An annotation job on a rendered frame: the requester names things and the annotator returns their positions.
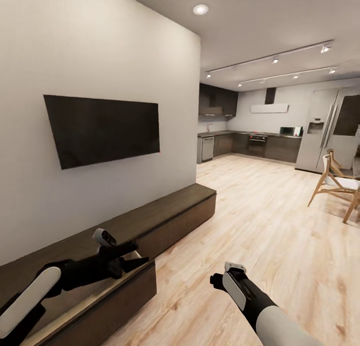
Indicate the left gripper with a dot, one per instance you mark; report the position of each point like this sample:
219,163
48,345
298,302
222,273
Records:
109,263

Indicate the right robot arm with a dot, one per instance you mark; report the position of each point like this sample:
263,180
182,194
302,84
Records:
272,325

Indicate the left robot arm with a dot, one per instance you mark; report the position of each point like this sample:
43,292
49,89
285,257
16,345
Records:
23,311

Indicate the fridge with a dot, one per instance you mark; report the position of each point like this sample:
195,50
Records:
333,122

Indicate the straight chair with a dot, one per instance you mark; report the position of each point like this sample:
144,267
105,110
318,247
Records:
345,185
343,172

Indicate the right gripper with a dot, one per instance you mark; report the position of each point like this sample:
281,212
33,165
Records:
217,281

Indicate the downlight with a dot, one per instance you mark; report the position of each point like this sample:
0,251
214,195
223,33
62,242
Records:
200,9

